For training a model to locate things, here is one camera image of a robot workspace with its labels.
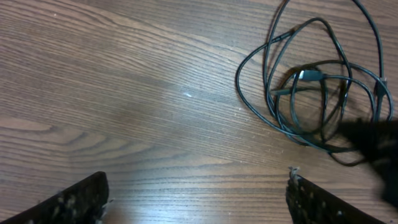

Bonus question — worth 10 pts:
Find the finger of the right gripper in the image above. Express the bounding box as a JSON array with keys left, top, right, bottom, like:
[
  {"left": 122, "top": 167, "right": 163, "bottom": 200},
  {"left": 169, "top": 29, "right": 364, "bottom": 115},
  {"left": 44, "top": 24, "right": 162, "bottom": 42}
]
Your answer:
[{"left": 337, "top": 120, "right": 397, "bottom": 207}]

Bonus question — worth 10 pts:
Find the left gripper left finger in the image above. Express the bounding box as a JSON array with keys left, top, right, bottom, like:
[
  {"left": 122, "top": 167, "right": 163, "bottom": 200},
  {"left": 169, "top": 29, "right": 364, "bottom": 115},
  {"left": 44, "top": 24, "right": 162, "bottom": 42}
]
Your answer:
[{"left": 1, "top": 171, "right": 109, "bottom": 224}]

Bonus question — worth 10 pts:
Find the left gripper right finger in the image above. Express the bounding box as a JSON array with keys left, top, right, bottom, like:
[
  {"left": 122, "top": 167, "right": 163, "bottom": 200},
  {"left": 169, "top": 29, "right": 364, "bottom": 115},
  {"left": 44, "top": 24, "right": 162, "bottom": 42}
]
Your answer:
[{"left": 285, "top": 167, "right": 383, "bottom": 224}]

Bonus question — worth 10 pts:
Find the black long USB cable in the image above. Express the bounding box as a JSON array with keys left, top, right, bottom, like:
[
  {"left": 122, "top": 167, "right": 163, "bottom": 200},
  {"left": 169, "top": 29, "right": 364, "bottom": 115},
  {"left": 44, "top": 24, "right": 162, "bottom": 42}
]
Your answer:
[{"left": 262, "top": 0, "right": 388, "bottom": 167}]

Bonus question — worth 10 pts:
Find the black cable with USB-A plug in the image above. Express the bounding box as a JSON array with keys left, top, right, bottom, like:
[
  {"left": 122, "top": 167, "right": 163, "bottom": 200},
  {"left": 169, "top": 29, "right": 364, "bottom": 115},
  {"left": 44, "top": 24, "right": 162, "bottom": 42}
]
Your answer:
[{"left": 273, "top": 58, "right": 395, "bottom": 147}]

